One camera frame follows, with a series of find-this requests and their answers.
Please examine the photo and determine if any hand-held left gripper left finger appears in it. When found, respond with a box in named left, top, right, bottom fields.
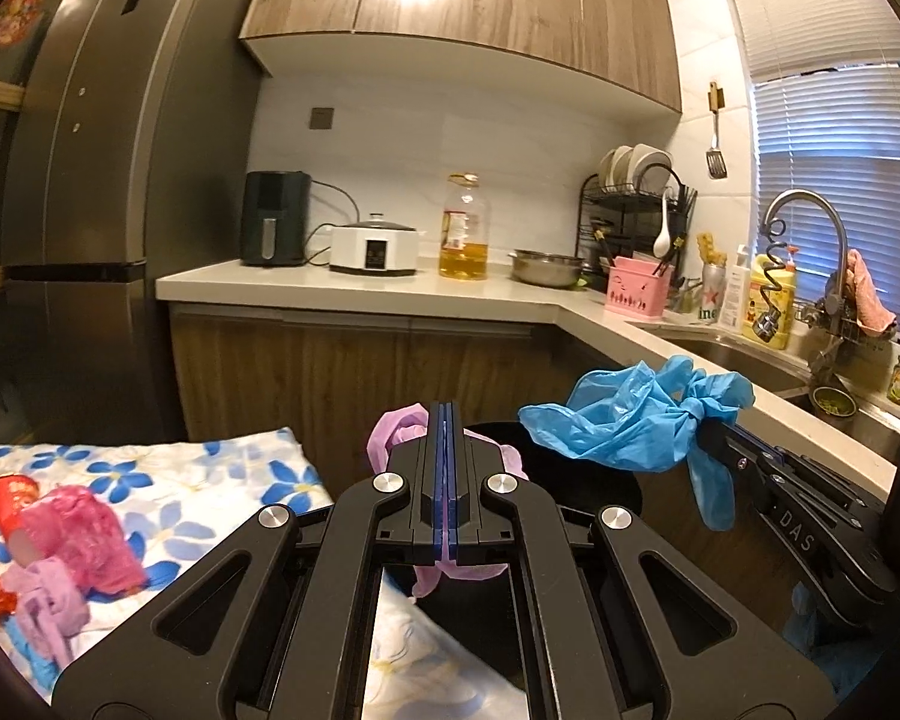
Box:
left=51, top=401, right=446, bottom=720

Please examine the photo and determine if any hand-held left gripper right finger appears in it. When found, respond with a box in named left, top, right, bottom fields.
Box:
left=447, top=402, right=837, bottom=720

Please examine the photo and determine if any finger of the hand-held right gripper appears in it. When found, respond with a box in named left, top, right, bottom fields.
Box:
left=701, top=431, right=788, bottom=500
left=701, top=420, right=890, bottom=511

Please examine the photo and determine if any lilac plastic bag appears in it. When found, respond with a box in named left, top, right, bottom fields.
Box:
left=366, top=403, right=530, bottom=599
left=4, top=559, right=91, bottom=665

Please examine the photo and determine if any blue plastic bag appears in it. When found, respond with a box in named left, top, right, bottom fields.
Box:
left=517, top=356, right=755, bottom=532

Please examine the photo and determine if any pink plastic bag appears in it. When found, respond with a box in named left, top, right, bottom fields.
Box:
left=37, top=486, right=149, bottom=595

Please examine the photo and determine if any red paper cup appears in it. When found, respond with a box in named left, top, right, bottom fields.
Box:
left=0, top=474, right=46, bottom=567

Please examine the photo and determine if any bowl with green vegetables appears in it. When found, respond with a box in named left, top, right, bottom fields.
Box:
left=811, top=386, right=857, bottom=417

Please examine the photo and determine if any steel sink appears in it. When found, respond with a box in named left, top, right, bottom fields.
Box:
left=645, top=330, right=900, bottom=451

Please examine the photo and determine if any dark blue cloth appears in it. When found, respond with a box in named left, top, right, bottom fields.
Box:
left=791, top=585, right=841, bottom=691

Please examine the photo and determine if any yellow dish soap bottle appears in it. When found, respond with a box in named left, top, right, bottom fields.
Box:
left=742, top=246, right=800, bottom=350

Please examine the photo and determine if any drink can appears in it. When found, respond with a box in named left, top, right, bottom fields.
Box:
left=699, top=262, right=728, bottom=325

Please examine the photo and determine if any white plastic bottle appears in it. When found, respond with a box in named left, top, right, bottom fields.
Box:
left=720, top=244, right=752, bottom=331

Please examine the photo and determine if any pink dish cloth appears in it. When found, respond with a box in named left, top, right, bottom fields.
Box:
left=844, top=247, right=897, bottom=338

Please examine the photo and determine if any pink utensil holder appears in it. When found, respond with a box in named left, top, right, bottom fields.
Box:
left=605, top=255, right=674, bottom=314

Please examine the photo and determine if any cooking oil bottle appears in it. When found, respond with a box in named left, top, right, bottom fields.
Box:
left=439, top=172, right=491, bottom=282

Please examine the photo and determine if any white spoon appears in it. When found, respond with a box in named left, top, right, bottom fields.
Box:
left=652, top=191, right=676, bottom=260

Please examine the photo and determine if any steel mixing bowl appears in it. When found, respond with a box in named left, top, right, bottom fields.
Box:
left=508, top=249, right=587, bottom=290

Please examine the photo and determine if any blue floral tablecloth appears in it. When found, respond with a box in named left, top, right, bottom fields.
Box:
left=0, top=426, right=526, bottom=720

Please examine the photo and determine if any white electric cooker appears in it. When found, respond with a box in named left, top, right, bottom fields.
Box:
left=328, top=212, right=421, bottom=276

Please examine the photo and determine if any steel kitchen faucet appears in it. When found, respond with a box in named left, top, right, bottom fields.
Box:
left=763, top=190, right=850, bottom=361

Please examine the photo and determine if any metal slotted spatula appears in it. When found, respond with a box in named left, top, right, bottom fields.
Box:
left=706, top=81, right=728, bottom=179

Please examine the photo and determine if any black air fryer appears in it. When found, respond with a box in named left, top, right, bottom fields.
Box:
left=240, top=170, right=312, bottom=267

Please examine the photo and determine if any window blind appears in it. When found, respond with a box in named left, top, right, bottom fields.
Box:
left=720, top=0, right=900, bottom=361

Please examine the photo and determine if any grey steel refrigerator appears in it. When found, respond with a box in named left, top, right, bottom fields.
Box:
left=0, top=0, right=256, bottom=443

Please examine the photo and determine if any red round door decoration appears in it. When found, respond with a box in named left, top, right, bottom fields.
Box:
left=0, top=0, right=47, bottom=53

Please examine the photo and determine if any black wire dish rack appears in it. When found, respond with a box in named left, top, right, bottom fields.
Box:
left=579, top=165, right=697, bottom=293

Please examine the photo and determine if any wooden wall cabinet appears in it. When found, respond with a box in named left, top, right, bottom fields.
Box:
left=238, top=0, right=683, bottom=117

